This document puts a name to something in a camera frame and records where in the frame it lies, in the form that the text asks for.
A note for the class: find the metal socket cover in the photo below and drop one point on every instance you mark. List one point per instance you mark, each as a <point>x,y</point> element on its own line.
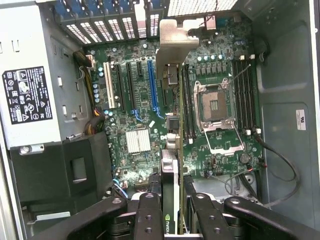
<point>223,150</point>

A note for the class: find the silver finned chipset heatsink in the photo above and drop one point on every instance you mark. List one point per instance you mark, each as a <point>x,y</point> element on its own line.
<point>138,141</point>

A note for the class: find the RAM slot with black clips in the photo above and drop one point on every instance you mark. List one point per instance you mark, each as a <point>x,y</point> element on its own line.
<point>249,95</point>
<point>185,100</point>
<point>238,95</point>

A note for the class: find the green motherboard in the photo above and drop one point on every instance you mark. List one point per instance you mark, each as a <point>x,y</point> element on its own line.
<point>140,162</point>

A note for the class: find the silver power supply unit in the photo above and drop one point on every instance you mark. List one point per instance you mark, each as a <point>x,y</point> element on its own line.
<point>30,45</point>

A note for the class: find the CPU socket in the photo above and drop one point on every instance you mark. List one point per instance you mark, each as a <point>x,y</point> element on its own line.
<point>215,102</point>

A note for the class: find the long black expansion slot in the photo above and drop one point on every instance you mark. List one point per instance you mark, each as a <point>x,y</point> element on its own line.
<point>120,87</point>
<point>131,86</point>

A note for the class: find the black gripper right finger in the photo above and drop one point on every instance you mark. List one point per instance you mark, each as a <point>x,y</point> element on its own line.
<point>207,220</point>

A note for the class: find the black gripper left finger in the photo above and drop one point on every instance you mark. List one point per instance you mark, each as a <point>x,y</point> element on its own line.
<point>148,220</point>

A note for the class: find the black plastic shroud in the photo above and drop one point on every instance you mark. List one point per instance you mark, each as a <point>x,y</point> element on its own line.
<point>50,172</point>

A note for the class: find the short black expansion slot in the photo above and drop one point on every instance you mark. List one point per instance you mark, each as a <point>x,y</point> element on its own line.
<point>140,69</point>

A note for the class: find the round coin battery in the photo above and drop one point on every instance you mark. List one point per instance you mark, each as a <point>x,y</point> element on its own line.
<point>244,158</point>

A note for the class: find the blue expansion slot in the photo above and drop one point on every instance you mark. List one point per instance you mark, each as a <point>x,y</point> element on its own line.
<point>152,85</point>

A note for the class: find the white expansion slot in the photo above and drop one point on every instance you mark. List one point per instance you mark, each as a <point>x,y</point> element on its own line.
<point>109,85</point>

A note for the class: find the black and silver PC case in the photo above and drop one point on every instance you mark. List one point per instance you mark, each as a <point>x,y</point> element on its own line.
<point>282,75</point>

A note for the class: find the RAM slot with white clips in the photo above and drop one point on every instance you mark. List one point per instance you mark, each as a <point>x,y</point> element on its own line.
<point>255,95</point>
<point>190,105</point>
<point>244,95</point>

